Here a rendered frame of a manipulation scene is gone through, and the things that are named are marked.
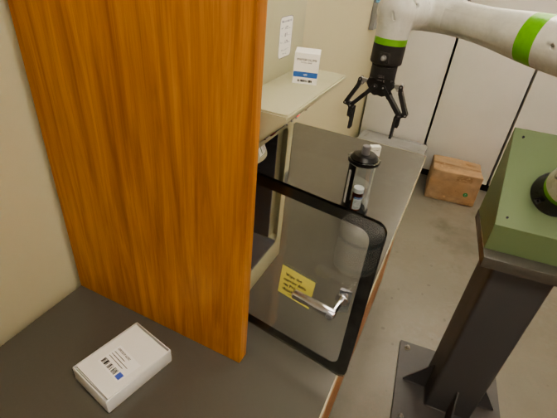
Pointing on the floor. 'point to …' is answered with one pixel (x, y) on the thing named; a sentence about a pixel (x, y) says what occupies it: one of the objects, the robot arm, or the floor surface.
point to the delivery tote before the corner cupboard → (393, 142)
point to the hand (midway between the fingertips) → (370, 128)
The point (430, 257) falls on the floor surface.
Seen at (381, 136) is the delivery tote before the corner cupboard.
